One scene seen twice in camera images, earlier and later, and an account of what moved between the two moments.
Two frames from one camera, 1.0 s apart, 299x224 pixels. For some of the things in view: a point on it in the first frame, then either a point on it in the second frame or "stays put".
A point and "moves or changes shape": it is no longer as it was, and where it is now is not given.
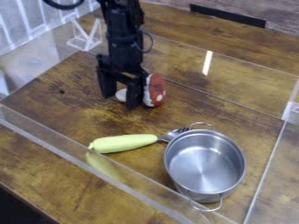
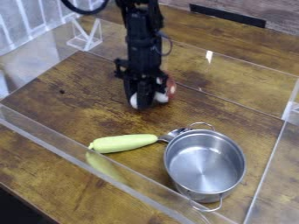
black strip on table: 229,16 stays put
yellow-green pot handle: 126,142 stays put
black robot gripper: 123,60 -> 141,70
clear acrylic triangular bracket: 84,41 stays put
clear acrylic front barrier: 79,185 stays put
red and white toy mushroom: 154,91 moves or changes shape
